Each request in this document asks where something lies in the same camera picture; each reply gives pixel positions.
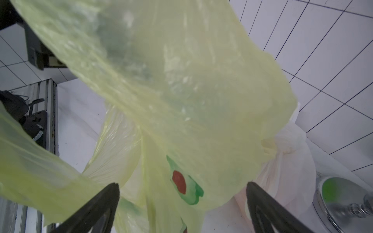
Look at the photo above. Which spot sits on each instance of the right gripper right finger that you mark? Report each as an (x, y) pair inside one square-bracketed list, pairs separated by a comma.
[(268, 216)]

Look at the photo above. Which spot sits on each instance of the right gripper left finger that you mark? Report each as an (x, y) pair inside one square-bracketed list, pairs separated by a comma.
[(96, 216)]

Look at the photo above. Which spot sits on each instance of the white printed plastic bag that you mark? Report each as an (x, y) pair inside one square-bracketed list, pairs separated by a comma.
[(290, 177)]

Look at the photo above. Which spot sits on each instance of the green plastic bag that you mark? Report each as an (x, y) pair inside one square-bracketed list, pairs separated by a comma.
[(193, 108)]

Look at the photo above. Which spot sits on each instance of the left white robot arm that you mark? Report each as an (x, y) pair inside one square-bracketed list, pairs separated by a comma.
[(30, 74)]

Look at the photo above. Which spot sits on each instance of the chrome glass holder stand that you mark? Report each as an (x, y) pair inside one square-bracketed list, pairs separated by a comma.
[(343, 206)]

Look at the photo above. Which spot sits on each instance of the aluminium mounting rail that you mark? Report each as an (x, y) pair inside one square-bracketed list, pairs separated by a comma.
[(35, 145)]

